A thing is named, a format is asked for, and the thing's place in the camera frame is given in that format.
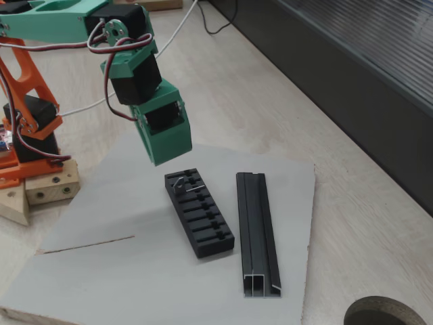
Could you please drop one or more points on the green gripper with servo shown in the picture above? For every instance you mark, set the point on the green gripper with servo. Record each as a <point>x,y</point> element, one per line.
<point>168,145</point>

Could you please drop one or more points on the small silver metal bracket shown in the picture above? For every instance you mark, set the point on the small silver metal bracket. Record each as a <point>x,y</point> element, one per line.
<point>179,185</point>

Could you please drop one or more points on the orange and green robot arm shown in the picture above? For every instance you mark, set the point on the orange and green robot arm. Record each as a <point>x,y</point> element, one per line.
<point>50,25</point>

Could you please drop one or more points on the black slotted holder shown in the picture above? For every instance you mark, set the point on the black slotted holder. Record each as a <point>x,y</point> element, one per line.
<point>203,223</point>

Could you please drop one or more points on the dark aluminium profile bar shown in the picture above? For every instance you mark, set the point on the dark aluminium profile bar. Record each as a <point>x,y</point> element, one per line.
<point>257,230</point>

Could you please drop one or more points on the wooden block with screws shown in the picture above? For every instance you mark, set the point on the wooden block with screws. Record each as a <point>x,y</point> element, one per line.
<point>50,188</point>

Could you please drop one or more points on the grey board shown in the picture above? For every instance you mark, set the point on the grey board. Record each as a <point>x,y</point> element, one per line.
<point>135,271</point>

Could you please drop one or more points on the wooden plank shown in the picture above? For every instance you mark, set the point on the wooden plank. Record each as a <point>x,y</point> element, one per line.
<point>165,4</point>

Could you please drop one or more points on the red and blue circuit board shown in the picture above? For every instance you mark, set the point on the red and blue circuit board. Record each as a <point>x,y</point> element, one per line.
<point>4,139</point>

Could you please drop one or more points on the wooden wedge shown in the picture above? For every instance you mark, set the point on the wooden wedge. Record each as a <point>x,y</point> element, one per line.
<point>13,204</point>

